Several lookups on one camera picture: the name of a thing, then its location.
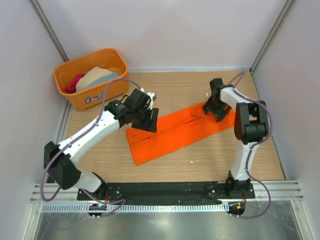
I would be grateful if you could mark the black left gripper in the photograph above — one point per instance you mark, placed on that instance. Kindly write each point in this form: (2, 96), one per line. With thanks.
(150, 124)

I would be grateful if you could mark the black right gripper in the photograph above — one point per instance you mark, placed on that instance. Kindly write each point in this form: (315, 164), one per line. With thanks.
(219, 114)

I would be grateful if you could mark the orange t shirt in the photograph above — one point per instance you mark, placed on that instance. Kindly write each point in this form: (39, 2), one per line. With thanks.
(175, 131)

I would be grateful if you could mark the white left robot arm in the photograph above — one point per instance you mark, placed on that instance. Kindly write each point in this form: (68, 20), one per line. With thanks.
(60, 160)

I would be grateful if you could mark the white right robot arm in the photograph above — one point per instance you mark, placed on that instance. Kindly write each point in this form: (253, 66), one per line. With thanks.
(251, 127)

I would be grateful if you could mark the blue grey folded shirt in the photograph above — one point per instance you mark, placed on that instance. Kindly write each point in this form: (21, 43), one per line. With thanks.
(88, 82)

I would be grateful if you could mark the beige folded shirt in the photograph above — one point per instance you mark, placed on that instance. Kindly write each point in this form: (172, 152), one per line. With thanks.
(98, 72)

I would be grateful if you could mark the orange plastic bin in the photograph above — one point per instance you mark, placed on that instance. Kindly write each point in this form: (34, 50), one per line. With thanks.
(108, 58)

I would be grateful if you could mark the red crumpled shirt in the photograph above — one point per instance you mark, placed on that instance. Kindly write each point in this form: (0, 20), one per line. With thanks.
(71, 88)

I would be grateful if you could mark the white slotted cable duct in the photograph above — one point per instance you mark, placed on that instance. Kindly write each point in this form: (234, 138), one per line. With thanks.
(90, 207)

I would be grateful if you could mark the aluminium frame rail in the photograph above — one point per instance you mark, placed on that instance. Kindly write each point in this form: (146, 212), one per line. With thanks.
(267, 190)

